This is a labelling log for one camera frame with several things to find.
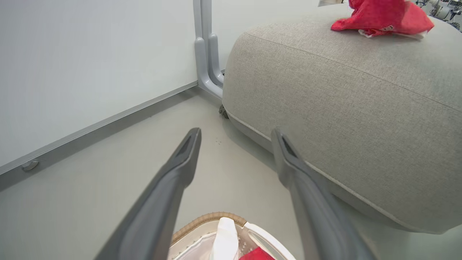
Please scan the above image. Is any red garment with white trim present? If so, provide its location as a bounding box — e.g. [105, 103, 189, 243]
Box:
[331, 0, 435, 39]

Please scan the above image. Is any grey partition post foot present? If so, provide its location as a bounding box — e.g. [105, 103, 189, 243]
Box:
[193, 0, 225, 99]

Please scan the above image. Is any white cloth garment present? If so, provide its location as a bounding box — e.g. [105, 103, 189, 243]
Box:
[210, 217, 239, 260]

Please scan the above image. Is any red cloth garment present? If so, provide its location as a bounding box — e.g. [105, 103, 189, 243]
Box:
[239, 247, 275, 260]

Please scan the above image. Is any grey machinery with cables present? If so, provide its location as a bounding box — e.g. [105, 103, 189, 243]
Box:
[415, 0, 462, 31]

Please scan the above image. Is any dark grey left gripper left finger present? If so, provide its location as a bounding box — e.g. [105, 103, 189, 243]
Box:
[95, 127, 202, 260]

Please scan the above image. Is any grey partition base rail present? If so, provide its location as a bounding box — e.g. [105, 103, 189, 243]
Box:
[0, 81, 199, 192]

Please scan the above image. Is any white laundry basket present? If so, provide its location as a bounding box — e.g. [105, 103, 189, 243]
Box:
[168, 212, 296, 260]

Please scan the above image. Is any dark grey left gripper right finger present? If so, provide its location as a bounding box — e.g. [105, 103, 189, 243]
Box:
[271, 128, 378, 260]

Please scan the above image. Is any grey fabric ottoman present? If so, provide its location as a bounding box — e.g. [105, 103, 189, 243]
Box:
[222, 4, 462, 234]

